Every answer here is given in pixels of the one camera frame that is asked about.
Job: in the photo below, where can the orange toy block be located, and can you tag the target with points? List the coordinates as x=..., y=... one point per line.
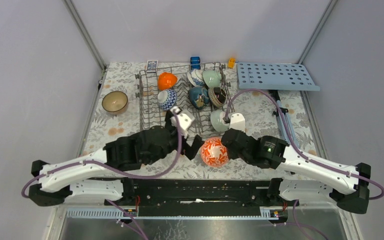
x=231, y=63

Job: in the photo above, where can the pale green bowl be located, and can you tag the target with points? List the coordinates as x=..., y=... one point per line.
x=212, y=78
x=217, y=122

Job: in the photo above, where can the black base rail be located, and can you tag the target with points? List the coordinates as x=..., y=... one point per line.
x=193, y=193

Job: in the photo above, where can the blue floral white bowl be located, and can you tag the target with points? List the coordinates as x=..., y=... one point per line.
x=195, y=77

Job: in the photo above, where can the dark blue glazed bowl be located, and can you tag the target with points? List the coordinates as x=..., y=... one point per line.
x=198, y=97

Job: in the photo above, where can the grey wire dish rack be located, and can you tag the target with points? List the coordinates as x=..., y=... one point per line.
x=152, y=115

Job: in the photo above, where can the pale green bowl front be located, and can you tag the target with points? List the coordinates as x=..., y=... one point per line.
x=217, y=122

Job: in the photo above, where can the light blue perforated board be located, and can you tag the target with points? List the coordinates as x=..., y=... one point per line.
x=274, y=76

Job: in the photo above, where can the brown glazed bowl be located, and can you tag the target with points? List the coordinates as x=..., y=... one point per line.
x=115, y=102

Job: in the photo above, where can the red and white bowl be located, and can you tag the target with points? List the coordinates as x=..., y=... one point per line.
x=214, y=153

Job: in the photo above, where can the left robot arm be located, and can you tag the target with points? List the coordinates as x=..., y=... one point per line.
x=105, y=174

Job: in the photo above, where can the pale green bowl back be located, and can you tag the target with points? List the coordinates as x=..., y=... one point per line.
x=212, y=78

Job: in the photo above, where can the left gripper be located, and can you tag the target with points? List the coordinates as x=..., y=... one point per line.
x=191, y=151

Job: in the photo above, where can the blue zigzag patterned bowl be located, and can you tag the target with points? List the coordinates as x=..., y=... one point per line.
x=167, y=99

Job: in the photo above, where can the dark brown patterned bowl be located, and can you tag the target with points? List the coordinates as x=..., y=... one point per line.
x=217, y=96

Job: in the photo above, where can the blue toy car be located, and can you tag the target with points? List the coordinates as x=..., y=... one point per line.
x=195, y=63

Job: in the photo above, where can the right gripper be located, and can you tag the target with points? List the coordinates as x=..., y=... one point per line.
x=231, y=153

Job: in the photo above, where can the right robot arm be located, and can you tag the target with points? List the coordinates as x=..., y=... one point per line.
x=344, y=185

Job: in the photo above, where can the white slotted cable duct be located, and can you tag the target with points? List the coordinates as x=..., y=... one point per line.
x=146, y=213

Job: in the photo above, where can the orange bowl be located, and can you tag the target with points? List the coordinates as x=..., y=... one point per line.
x=166, y=80

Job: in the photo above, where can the playing card box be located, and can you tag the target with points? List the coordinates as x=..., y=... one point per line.
x=151, y=66

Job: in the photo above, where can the floral tablecloth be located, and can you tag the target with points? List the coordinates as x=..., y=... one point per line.
x=256, y=108

